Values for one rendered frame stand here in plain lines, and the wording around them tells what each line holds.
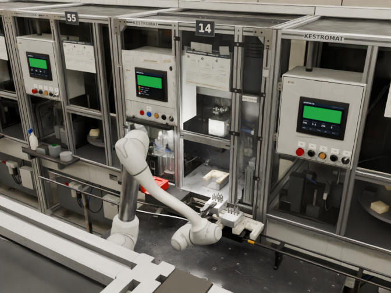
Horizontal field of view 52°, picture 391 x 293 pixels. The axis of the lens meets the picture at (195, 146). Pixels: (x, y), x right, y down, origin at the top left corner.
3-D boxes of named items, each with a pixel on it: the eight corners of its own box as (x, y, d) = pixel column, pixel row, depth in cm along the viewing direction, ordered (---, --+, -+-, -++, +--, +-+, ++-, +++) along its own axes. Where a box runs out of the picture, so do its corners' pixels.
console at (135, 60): (123, 117, 279) (118, 50, 261) (148, 106, 302) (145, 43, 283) (174, 128, 260) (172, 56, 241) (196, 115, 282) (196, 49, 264)
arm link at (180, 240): (187, 239, 231) (205, 238, 223) (171, 254, 219) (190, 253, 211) (180, 223, 229) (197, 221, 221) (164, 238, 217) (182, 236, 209)
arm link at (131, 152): (148, 168, 200) (152, 157, 212) (128, 139, 194) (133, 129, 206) (126, 179, 203) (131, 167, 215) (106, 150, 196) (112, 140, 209)
